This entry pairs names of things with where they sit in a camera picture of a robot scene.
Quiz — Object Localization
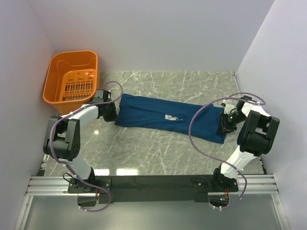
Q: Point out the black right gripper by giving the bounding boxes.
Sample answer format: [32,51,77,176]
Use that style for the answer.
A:
[216,111,247,136]

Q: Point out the blue Mickey Mouse t-shirt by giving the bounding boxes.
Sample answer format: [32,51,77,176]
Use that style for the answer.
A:
[115,94,225,144]

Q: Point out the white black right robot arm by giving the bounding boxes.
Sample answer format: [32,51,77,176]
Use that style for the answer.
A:
[210,96,280,191]

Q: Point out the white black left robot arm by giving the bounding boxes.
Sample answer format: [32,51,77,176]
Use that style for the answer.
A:
[43,90,118,193]

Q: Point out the orange plastic basket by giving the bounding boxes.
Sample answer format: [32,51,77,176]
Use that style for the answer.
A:
[43,50,100,115]

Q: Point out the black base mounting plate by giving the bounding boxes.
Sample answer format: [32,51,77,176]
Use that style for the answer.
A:
[68,175,238,207]

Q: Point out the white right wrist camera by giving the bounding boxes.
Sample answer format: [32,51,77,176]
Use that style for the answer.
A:
[221,103,236,115]

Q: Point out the aluminium frame rails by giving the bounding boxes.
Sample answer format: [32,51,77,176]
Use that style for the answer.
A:
[14,112,288,230]

